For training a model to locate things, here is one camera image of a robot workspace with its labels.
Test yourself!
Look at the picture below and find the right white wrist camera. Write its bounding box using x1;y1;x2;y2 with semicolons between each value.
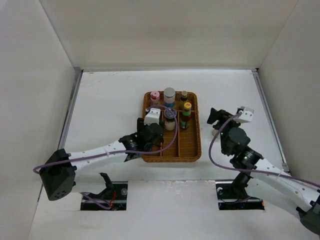
234;106;255;124

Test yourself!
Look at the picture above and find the purple cable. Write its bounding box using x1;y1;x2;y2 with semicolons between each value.
208;112;320;188
32;104;179;174

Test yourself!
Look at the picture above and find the silver cap blue label shaker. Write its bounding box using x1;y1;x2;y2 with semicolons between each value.
163;87;176;108

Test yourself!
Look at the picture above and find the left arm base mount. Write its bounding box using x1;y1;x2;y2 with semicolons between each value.
80;173;129;211

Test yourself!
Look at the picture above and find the red green sauce bottle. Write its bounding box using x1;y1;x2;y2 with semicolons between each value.
179;102;192;129

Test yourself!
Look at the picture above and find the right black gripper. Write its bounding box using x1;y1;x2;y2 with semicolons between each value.
207;107;243;154

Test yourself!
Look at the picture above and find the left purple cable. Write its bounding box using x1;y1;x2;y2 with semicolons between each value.
32;104;179;174

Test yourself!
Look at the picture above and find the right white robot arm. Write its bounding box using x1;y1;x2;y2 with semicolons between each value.
207;106;320;235

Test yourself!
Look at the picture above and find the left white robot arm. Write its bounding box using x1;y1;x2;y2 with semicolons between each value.
39;118;164;201

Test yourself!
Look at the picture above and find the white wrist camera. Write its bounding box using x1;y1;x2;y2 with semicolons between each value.
234;106;255;124
143;107;161;126

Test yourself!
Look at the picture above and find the brown cap yellow oil bottle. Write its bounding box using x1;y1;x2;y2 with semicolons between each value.
179;90;189;109

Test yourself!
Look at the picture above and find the pink cap spice jar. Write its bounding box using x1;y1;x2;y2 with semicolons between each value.
149;90;161;107

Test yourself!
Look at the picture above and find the black lid salt grinder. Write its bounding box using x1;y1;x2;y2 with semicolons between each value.
164;108;177;131

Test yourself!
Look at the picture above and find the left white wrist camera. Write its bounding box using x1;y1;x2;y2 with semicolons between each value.
143;107;161;126

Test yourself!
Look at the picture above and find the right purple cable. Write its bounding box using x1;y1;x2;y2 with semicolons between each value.
208;112;320;188

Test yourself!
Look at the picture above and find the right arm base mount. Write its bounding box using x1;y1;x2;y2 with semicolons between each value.
215;173;265;211

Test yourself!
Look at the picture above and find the brown wicker divided tray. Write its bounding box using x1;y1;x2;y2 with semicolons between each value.
142;91;202;163

